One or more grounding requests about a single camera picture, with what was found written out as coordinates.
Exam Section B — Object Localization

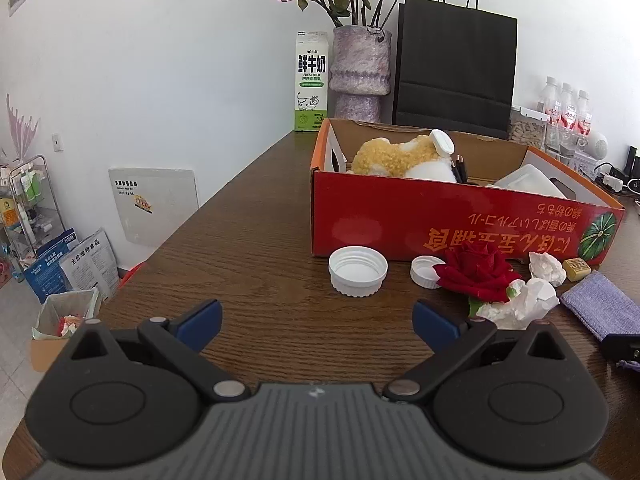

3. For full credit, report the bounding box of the milk carton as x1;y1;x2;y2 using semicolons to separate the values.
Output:
293;29;330;133

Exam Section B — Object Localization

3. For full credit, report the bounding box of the blue pet food bag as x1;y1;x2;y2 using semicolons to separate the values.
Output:
22;229;81;304

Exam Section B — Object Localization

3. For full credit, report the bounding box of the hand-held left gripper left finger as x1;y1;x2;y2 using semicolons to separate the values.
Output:
71;298;251;404

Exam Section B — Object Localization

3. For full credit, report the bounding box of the small white lid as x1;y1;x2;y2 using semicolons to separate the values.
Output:
409;255;447;290
429;128;456;156

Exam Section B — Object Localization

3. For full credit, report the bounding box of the purple stone vase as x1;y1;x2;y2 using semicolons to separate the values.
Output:
330;24;393;124

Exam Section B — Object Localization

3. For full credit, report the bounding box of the purple wall decal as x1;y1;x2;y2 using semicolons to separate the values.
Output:
0;93;41;161

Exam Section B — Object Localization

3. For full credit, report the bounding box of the orange plastic object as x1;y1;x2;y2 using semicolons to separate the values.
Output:
119;262;146;289

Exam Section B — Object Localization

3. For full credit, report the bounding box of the pink label water bottle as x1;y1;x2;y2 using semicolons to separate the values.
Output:
574;89;594;136
557;82;577;131
537;76;561;127

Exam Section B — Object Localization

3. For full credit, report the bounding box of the black paper bag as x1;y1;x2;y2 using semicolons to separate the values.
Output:
392;0;519;141

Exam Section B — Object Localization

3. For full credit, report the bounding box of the small crumpled white tissue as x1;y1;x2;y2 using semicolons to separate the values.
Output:
528;251;568;287

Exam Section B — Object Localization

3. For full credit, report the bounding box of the plush sheep toy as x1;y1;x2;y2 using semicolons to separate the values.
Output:
349;134;459;184

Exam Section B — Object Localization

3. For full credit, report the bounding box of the large white jar lid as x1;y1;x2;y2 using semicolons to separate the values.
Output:
328;246;390;297

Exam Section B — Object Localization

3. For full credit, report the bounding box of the white round speaker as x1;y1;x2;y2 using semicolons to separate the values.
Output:
582;131;610;159

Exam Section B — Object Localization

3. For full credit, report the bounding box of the white board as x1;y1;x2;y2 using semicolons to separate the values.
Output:
108;165;200;247

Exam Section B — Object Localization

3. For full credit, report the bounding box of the metal rack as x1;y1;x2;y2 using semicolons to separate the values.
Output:
0;154;64;262

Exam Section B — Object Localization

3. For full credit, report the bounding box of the large white tissue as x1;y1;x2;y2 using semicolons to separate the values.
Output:
474;278;560;331

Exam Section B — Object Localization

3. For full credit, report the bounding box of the purple fabric pouch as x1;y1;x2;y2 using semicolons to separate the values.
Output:
559;270;640;372

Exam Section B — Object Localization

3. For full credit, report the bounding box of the cardboard trash box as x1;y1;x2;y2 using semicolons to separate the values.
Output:
29;287;104;374

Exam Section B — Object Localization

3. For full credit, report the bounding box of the clear seed storage container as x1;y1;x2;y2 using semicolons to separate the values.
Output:
507;105;549;150

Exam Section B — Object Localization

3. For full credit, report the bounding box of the red rose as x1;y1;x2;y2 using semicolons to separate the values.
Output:
432;242;524;317

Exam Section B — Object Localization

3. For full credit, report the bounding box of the red cardboard box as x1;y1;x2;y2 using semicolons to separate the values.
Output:
308;117;626;266

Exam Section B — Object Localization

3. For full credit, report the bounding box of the dark blue case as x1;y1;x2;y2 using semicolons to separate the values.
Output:
599;332;640;361

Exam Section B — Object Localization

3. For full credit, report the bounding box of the small yellow block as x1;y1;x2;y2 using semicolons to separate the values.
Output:
562;257;593;282

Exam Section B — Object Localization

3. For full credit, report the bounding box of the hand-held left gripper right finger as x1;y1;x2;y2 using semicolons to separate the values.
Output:
383;298;566;404

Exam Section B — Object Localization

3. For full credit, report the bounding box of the translucent plastic container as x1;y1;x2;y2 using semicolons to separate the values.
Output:
494;163;569;199

